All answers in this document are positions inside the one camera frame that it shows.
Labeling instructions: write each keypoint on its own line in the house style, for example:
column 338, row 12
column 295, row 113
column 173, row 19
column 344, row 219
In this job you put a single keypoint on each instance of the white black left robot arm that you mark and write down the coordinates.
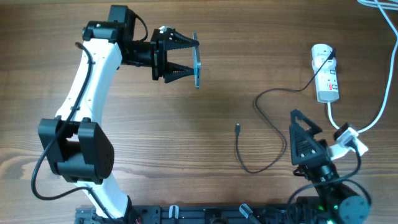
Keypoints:
column 74, row 143

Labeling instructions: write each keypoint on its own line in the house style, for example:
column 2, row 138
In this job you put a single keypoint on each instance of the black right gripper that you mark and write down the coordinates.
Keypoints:
column 302, row 154

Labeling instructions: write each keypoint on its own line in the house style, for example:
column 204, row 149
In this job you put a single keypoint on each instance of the Galaxy S25 smartphone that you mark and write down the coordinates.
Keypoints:
column 197, row 66

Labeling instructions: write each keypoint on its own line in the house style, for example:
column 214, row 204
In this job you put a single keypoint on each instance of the white plug adapter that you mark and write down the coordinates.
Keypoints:
column 324, row 62

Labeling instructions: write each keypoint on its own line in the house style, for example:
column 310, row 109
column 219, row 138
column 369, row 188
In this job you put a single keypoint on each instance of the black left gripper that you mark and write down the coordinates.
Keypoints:
column 159, row 48

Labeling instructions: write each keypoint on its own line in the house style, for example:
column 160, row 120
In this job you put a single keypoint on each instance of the white power strip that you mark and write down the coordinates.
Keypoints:
column 326, row 82

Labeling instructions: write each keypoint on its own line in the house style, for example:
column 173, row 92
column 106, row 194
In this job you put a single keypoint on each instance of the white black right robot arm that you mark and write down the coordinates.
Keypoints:
column 328, row 198

